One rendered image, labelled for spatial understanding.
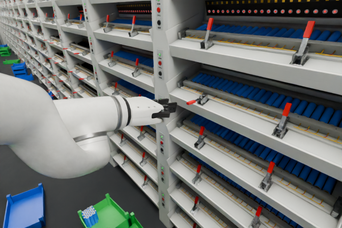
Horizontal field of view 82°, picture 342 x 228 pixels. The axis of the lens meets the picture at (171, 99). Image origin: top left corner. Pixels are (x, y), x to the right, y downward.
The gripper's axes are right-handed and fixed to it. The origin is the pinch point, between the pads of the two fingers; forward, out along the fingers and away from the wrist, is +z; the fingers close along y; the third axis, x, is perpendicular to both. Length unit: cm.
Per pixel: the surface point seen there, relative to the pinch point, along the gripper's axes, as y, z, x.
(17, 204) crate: -97, -29, -102
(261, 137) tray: 23.6, 15.7, -3.1
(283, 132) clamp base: 28.1, 15.8, 0.7
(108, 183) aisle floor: -72, 23, -91
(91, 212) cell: -50, 1, -86
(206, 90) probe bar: -1.1, 20.3, 3.3
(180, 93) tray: -10.5, 17.2, -0.5
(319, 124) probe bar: 34.1, 20.7, 4.5
